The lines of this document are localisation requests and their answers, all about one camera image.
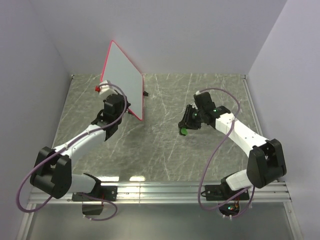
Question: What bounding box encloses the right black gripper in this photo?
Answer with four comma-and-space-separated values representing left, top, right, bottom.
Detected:
178, 104, 205, 131

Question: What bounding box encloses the green whiteboard eraser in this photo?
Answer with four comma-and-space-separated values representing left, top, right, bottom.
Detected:
179, 127, 188, 137

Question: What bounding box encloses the pink-framed whiteboard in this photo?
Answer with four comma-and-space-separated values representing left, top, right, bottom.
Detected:
100, 40, 144, 121

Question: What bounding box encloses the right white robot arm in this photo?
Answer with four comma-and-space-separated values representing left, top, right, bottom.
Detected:
178, 90, 287, 200

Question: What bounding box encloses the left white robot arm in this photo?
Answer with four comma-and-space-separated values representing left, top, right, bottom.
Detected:
29, 93, 130, 199

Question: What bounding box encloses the left wrist camera red-white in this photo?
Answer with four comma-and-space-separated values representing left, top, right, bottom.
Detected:
94, 80, 117, 96

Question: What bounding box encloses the aluminium mounting rail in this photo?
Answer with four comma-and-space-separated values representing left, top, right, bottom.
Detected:
27, 181, 292, 205

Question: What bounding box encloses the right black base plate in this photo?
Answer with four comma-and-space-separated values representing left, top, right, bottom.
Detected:
200, 184, 242, 201

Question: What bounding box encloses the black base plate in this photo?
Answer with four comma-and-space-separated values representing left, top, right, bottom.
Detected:
200, 184, 242, 201
71, 185, 118, 202

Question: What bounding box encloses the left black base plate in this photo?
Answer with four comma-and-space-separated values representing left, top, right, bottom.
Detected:
71, 185, 118, 202

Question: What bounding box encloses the right side aluminium rail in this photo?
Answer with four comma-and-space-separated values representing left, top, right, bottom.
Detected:
239, 74, 292, 203

